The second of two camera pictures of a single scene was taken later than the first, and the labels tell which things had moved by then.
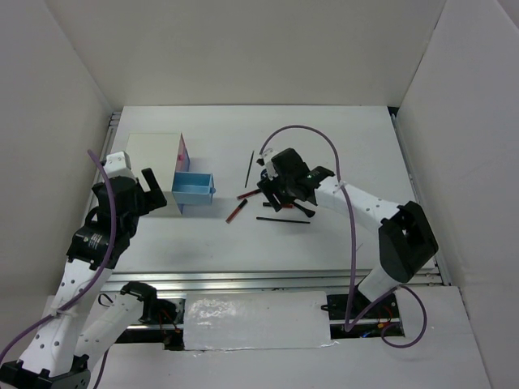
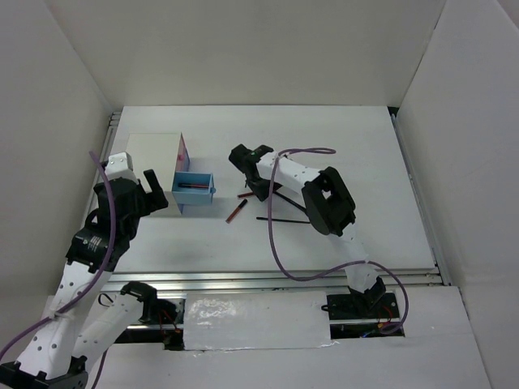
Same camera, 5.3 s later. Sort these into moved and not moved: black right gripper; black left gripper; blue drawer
Moved: black right gripper
Not moved: black left gripper; blue drawer
